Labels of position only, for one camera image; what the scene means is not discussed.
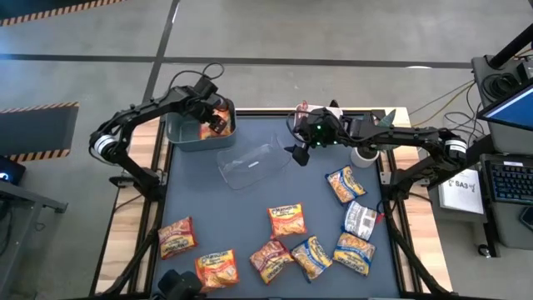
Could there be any grey-blue table mat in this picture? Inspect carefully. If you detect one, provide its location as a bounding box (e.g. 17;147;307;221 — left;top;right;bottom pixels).
150;114;401;299

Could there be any dark computer mouse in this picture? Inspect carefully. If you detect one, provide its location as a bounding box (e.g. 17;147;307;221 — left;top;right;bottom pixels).
518;204;533;233

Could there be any green succulent in white pot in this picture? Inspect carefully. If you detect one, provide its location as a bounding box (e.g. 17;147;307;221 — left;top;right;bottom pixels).
350;108;397;169

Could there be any black aluminium table frame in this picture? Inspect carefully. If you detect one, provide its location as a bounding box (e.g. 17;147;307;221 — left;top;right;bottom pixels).
93;99;455;300

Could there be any black camera cable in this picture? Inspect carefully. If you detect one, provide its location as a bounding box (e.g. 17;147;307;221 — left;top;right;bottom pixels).
167;61;226;95
286;108;303;145

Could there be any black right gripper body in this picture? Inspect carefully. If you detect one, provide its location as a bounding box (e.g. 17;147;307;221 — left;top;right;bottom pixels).
300;107;355;148

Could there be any yellow floor cable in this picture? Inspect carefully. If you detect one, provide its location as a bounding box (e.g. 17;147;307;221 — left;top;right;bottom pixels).
410;78;478;130

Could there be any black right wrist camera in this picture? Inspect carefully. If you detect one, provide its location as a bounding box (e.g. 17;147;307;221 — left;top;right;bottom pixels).
284;143;312;168

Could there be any grey metal cart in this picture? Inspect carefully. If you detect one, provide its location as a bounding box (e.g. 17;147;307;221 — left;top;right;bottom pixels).
0;178;70;300

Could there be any black backlit keyboard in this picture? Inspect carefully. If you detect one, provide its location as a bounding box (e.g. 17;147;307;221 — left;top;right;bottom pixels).
482;157;533;206

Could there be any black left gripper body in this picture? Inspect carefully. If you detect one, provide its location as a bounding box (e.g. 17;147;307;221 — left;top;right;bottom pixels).
172;85;229;122

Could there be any red beef ramen pack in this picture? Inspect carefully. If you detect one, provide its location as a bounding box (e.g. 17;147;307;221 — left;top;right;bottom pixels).
157;216;199;261
248;239;296;286
294;99;312;126

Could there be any black right camera cable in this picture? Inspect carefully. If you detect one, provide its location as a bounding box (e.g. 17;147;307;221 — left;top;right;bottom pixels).
286;108;303;145

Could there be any black left camera cable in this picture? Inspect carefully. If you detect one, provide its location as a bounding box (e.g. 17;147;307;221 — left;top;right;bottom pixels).
167;61;226;95

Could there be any grey equipment cart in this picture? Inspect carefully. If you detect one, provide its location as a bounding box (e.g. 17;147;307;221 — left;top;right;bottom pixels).
470;53;533;251

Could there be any clear plastic bin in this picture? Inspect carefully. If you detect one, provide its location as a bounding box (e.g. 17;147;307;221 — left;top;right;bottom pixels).
216;132;292;192

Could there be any computer monitor blue screen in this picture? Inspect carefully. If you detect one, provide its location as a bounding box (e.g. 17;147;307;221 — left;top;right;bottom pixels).
476;78;533;133

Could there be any teal plastic bin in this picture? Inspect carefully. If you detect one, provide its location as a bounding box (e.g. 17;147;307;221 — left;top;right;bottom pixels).
165;108;237;153

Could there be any black pole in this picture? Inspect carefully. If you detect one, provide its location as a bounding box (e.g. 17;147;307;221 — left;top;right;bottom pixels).
487;24;533;71

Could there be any black floor cable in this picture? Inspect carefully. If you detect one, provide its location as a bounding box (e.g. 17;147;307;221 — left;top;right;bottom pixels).
416;81;491;149

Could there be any white paper sign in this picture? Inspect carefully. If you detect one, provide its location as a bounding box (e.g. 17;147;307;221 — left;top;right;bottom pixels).
437;166;486;216

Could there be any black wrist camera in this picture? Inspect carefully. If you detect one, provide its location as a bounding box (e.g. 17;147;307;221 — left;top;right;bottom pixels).
192;75;219;100
284;143;312;168

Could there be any black device with blue light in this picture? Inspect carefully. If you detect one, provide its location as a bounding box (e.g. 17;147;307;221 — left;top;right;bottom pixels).
0;155;27;187

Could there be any coiled black cable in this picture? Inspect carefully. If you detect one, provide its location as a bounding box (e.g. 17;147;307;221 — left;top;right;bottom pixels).
481;71;521;101

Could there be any blue soy sauce ramen pack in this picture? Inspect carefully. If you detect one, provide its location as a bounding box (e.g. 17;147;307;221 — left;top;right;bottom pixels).
290;235;334;283
332;232;377;278
341;200;378;243
326;164;368;206

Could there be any hazard-striped dark floor mat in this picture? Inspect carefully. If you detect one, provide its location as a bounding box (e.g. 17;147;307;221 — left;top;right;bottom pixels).
0;101;80;163
0;0;128;27

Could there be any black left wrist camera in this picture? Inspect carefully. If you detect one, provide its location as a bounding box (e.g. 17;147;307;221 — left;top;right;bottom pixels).
192;75;219;100

